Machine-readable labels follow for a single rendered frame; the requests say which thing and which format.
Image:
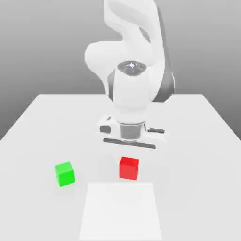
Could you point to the small red cube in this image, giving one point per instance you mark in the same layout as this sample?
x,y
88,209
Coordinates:
x,y
129,169

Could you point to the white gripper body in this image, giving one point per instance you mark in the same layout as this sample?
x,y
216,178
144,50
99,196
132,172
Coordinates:
x,y
130,143

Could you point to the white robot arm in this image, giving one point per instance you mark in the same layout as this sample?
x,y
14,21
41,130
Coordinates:
x,y
131,94

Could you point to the small green cube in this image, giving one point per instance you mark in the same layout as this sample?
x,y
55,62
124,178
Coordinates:
x,y
65,174

